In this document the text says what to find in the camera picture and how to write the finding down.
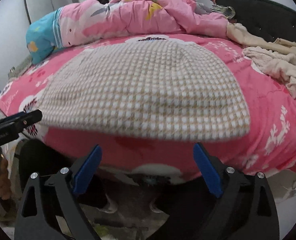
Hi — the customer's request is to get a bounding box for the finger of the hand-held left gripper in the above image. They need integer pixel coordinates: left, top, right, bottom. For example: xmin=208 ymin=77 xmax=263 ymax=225
xmin=0 ymin=109 xmax=43 ymax=131

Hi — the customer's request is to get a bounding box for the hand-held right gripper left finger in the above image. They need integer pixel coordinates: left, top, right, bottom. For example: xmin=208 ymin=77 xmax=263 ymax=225
xmin=14 ymin=144 xmax=103 ymax=240

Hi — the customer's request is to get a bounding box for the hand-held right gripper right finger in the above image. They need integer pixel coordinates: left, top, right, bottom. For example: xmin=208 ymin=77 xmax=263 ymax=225
xmin=193 ymin=142 xmax=280 ymax=240

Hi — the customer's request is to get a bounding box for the beige houndstooth coat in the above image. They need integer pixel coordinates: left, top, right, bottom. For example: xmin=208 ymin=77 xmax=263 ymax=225
xmin=36 ymin=40 xmax=251 ymax=140

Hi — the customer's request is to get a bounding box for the person's right leg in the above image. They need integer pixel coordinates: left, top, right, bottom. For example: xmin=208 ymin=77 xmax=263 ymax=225
xmin=160 ymin=180 xmax=213 ymax=210

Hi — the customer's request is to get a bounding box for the person's left shoe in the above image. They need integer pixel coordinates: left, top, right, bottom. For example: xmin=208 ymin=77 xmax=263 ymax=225
xmin=98 ymin=195 xmax=118 ymax=214

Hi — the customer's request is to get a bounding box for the person's shoe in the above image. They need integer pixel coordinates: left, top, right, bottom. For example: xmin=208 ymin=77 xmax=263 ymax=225
xmin=98 ymin=195 xmax=118 ymax=214
xmin=149 ymin=196 xmax=168 ymax=213

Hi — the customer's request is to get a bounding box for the grey patterned cloth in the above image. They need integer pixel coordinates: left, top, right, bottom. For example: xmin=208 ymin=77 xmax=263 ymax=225
xmin=8 ymin=56 xmax=35 ymax=80

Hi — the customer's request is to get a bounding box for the person's right shoe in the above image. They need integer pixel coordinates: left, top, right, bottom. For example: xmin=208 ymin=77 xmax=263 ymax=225
xmin=149 ymin=196 xmax=168 ymax=213

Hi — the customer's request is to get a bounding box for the pink floral bed blanket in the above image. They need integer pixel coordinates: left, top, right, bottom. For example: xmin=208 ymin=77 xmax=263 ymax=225
xmin=0 ymin=34 xmax=296 ymax=183

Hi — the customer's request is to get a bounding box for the white leaning board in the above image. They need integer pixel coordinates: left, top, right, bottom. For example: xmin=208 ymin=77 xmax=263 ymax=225
xmin=24 ymin=0 xmax=53 ymax=25

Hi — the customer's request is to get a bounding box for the fluffy beige garment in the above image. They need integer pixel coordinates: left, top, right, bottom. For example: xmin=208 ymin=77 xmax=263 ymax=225
xmin=242 ymin=46 xmax=296 ymax=99

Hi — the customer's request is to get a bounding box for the cream cloth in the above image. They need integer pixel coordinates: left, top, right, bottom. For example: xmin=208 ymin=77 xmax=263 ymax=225
xmin=225 ymin=22 xmax=272 ymax=48

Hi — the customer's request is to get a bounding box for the pink and blue cartoon quilt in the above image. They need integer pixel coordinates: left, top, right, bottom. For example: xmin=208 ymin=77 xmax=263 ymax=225
xmin=26 ymin=0 xmax=228 ymax=64

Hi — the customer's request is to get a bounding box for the beige cloth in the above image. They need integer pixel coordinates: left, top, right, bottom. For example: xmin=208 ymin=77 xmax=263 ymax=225
xmin=268 ymin=38 xmax=296 ymax=65

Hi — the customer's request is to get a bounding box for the grey camouflage cloth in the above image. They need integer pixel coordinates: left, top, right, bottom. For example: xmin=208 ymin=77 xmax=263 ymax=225
xmin=195 ymin=2 xmax=236 ymax=19

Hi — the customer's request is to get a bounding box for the black padded headboard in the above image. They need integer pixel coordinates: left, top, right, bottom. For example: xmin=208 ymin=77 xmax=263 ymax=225
xmin=215 ymin=0 xmax=296 ymax=53

